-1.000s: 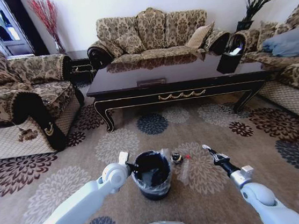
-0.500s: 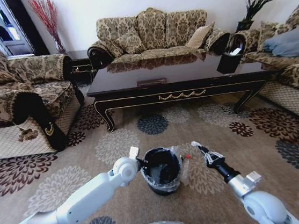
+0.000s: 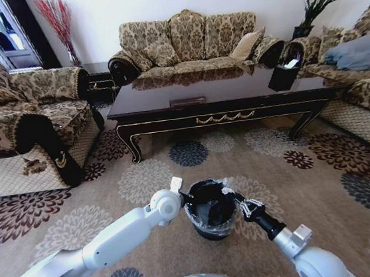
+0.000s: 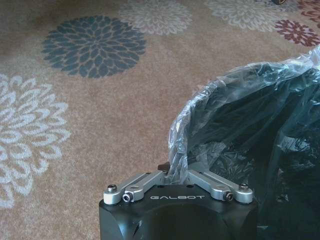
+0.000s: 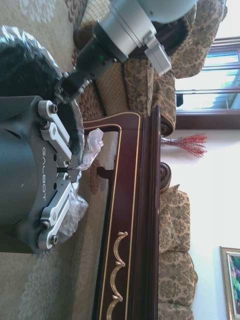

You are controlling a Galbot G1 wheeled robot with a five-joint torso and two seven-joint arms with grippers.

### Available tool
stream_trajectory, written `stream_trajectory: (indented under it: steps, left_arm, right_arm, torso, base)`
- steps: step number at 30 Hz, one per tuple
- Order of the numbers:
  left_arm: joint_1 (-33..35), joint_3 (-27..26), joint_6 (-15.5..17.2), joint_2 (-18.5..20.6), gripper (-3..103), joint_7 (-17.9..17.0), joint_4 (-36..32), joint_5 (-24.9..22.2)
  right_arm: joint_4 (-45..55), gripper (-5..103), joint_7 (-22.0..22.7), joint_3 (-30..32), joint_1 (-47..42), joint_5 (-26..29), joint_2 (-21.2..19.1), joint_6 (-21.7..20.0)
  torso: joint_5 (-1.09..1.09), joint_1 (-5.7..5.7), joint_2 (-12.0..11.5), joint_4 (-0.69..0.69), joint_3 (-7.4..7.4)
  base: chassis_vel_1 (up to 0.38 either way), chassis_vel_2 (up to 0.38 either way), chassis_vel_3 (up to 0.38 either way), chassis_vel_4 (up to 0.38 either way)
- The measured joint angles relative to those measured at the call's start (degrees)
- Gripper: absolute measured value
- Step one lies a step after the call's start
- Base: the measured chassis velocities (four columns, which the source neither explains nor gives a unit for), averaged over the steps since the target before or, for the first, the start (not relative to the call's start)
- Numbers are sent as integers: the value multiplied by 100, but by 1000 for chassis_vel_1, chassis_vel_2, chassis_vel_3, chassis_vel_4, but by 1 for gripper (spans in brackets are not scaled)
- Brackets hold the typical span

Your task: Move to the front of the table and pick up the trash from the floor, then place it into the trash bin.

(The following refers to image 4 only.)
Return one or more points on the clear plastic bin liner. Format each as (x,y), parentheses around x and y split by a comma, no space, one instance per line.
(250,117)

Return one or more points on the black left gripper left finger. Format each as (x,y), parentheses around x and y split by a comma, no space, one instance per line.
(140,182)

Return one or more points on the floral patterned carpet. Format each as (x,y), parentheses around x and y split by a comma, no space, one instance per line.
(100,100)

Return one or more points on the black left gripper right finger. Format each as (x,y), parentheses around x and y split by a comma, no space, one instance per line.
(217,184)

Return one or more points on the black trash bin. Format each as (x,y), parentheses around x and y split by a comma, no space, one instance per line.
(265,150)

